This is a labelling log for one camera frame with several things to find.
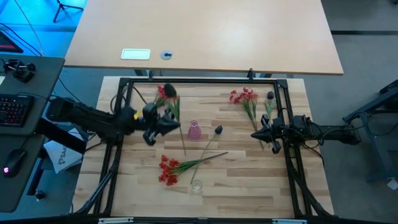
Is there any red artificial flower bunch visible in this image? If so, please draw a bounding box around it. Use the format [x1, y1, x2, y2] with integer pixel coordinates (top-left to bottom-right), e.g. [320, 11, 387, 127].
[154, 84, 182, 123]
[229, 87, 265, 150]
[157, 151, 229, 187]

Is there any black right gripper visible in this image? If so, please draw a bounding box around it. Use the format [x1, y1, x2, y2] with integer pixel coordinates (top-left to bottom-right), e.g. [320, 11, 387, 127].
[251, 114, 292, 155]

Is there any black backlit keyboard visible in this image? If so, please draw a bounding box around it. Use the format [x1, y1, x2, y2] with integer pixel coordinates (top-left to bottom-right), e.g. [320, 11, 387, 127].
[0, 94, 35, 128]

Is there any white printed paper bag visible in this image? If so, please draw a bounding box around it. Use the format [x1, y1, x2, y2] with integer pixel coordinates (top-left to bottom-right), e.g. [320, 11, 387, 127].
[43, 127, 90, 174]

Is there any black cable loop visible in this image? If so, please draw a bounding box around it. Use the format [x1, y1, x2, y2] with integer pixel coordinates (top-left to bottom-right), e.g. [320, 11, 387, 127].
[109, 86, 129, 115]

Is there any clear glass vase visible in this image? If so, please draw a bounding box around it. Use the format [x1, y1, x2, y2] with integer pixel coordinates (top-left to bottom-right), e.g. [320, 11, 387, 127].
[190, 179, 205, 195]

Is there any white metal bracket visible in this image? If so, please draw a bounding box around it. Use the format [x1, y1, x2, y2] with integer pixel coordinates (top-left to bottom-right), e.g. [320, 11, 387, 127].
[98, 217, 134, 224]
[272, 218, 308, 224]

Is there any pink glass vase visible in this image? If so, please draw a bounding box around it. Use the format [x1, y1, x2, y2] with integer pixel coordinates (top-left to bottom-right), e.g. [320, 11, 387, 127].
[187, 119, 202, 140]

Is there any black desk base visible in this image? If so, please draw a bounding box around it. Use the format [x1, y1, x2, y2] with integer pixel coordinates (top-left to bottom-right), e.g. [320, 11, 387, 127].
[343, 79, 398, 184]

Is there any black computer mouse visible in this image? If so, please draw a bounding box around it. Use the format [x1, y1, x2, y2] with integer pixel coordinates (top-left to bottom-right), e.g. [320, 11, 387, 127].
[2, 148, 27, 179]

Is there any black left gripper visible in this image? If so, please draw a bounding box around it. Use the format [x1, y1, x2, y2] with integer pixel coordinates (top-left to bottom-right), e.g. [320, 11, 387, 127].
[141, 102, 181, 146]

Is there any black device with red trim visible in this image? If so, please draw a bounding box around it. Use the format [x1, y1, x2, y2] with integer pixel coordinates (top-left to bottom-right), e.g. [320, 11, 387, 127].
[0, 30, 24, 54]

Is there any black aluminium table frame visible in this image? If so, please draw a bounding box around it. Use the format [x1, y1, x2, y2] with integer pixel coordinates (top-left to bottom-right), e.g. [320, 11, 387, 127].
[74, 76, 335, 218]

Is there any dark grey side desk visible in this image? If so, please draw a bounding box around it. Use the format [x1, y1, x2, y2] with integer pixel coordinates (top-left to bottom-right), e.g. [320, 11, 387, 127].
[0, 54, 65, 214]

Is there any black long-stem artificial flower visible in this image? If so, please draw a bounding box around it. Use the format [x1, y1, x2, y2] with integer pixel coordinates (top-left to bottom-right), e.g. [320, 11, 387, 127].
[189, 124, 224, 185]

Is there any black short-stem artificial flower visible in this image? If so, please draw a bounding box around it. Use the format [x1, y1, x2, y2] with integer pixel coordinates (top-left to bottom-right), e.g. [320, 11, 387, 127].
[264, 90, 277, 124]

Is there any light wooden desk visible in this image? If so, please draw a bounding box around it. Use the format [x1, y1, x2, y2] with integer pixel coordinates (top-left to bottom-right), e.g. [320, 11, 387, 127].
[63, 0, 345, 76]

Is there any black tripod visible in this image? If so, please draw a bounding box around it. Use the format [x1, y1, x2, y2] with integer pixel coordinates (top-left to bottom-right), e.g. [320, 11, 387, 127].
[52, 0, 85, 23]

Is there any white rectangular cover plate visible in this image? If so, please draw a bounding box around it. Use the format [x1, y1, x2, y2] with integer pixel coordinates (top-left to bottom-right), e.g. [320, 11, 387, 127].
[120, 48, 151, 60]

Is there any held red flower stem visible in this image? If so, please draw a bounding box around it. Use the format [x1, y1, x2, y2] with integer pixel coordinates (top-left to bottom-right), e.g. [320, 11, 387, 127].
[164, 83, 187, 157]

